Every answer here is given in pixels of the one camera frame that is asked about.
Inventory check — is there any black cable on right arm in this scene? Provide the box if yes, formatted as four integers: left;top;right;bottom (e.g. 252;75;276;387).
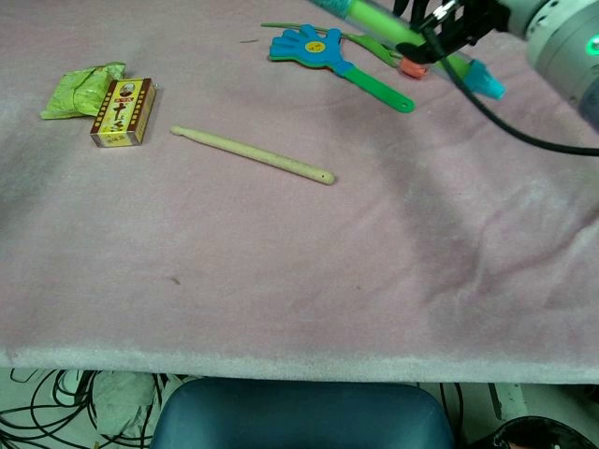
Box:
420;8;599;157

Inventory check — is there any yellow and red cardboard box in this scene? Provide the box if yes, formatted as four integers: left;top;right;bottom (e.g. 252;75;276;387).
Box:
89;78;157;149

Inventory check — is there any green crumpled packet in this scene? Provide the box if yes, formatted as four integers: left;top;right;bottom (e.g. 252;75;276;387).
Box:
39;62;127;121

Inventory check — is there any blue and green hand clapper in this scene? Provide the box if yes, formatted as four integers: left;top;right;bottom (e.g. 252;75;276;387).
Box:
268;24;416;113

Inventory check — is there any black bin with wrappers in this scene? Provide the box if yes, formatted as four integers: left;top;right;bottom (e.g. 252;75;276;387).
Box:
472;414;599;449

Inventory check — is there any white crumpled plastic bag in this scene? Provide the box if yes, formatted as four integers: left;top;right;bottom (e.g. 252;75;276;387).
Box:
91;371;158;443

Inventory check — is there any pink fleece table cloth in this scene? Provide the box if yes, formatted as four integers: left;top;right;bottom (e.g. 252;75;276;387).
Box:
0;0;599;385

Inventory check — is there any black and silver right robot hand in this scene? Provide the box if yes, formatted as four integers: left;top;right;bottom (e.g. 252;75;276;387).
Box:
394;0;511;65

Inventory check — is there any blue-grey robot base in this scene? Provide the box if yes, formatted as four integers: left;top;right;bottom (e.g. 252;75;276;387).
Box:
149;377;458;449

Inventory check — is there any wooden drumstick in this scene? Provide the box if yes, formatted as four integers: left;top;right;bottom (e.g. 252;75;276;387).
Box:
169;124;336;186

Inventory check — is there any green blue toy water pump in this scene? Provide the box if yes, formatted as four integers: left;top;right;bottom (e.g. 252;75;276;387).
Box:
308;0;508;101

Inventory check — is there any black floor cable bundle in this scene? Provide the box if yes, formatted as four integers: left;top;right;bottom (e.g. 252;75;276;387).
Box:
0;368;169;449

